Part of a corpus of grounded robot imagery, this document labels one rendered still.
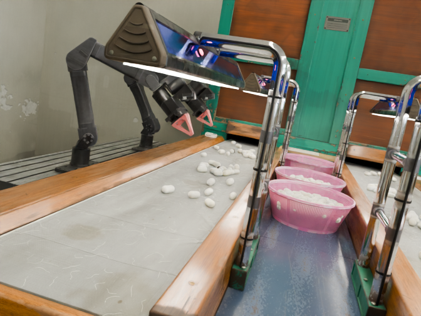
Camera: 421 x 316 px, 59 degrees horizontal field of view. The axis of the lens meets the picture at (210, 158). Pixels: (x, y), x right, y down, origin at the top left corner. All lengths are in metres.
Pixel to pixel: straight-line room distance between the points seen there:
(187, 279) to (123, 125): 2.87
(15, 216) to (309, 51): 1.80
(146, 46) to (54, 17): 3.28
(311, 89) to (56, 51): 2.36
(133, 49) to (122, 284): 0.32
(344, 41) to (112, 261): 1.85
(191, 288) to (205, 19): 2.78
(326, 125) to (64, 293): 1.85
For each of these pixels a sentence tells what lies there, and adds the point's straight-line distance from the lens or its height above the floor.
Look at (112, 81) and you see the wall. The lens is 3.39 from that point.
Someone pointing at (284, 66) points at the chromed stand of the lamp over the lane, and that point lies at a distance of 0.66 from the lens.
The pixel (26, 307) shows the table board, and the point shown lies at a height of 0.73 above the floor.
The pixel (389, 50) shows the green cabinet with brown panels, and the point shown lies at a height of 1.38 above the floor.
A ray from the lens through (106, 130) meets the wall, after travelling 3.43.
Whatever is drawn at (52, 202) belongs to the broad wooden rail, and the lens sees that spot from 0.81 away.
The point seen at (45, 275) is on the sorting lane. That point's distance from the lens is 0.58.
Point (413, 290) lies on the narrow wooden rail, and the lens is 0.71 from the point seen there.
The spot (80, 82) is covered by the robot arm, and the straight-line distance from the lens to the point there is 1.36.
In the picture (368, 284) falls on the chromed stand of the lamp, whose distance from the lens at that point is 0.80.
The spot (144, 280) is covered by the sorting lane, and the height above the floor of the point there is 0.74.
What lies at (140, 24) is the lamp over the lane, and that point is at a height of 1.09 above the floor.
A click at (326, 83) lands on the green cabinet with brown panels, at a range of 2.20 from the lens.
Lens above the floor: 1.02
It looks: 10 degrees down
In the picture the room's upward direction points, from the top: 10 degrees clockwise
